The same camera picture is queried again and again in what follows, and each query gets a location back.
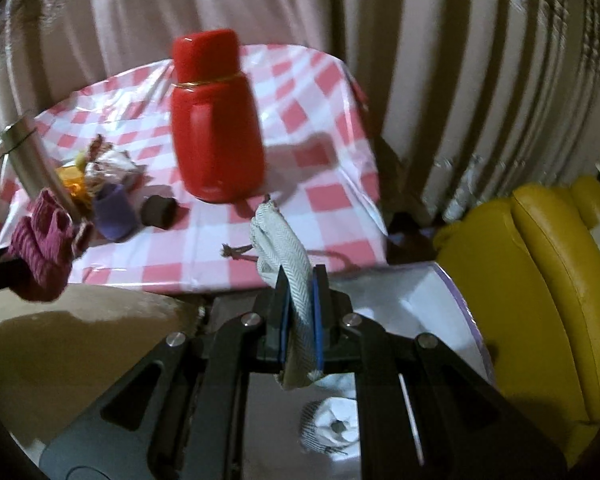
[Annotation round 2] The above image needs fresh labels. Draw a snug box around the white grey striped sock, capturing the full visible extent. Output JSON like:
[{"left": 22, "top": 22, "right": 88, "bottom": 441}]
[{"left": 300, "top": 395, "right": 362, "bottom": 459}]

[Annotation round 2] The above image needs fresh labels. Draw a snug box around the yellow leather armchair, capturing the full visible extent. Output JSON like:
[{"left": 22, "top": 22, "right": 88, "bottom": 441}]
[{"left": 432, "top": 175, "right": 600, "bottom": 466}]

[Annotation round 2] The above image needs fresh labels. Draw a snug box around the brown white stuffed toy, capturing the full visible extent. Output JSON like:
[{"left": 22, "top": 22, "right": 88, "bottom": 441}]
[{"left": 82, "top": 135, "right": 142, "bottom": 196}]

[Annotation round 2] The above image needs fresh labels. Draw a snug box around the beige patterned curtain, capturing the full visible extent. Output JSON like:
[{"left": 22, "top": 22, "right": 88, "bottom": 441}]
[{"left": 0, "top": 0, "right": 600, "bottom": 226}]

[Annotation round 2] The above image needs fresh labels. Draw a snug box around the silver metal tube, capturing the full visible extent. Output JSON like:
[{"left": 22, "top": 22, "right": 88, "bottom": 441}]
[{"left": 2, "top": 115, "right": 90, "bottom": 222}]

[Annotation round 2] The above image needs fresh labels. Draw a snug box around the maroon knit sock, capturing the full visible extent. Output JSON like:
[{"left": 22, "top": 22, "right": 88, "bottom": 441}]
[{"left": 7, "top": 187, "right": 93, "bottom": 303}]

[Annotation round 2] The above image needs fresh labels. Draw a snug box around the red white checkered tablecloth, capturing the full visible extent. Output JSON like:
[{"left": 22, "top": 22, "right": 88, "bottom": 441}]
[{"left": 0, "top": 44, "right": 388, "bottom": 296}]

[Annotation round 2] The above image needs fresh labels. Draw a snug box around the orange soft toy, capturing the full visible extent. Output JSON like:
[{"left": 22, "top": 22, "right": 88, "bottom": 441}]
[{"left": 55, "top": 162, "right": 89, "bottom": 198}]

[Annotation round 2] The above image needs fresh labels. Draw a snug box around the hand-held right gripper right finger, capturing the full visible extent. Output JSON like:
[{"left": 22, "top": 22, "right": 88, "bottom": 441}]
[{"left": 310, "top": 266, "right": 566, "bottom": 480}]

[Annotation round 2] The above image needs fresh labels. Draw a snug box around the small black object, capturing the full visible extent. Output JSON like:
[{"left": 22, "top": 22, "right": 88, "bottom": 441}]
[{"left": 140, "top": 195, "right": 177, "bottom": 231}]

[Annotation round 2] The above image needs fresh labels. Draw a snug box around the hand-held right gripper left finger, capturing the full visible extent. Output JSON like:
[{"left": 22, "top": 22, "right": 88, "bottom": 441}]
[{"left": 42, "top": 265, "right": 293, "bottom": 480}]

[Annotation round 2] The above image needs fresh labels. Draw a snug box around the red thermos jug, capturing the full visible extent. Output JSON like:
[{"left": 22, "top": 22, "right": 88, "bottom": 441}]
[{"left": 170, "top": 29, "right": 267, "bottom": 204}]

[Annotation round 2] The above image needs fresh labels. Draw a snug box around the purple knit sock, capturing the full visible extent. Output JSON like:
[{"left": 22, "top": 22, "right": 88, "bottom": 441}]
[{"left": 92, "top": 182, "right": 139, "bottom": 242}]

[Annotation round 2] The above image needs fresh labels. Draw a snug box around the white cardboard box purple rim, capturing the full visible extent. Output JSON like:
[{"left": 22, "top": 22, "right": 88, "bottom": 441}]
[{"left": 300, "top": 260, "right": 495, "bottom": 463}]

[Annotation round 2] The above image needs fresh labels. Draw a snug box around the white herringbone sock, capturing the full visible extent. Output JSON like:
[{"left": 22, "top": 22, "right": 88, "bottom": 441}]
[{"left": 222, "top": 195, "right": 326, "bottom": 392}]

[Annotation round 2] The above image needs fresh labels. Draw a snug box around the beige cushion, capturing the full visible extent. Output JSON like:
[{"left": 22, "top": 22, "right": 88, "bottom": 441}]
[{"left": 0, "top": 284, "right": 208, "bottom": 463}]

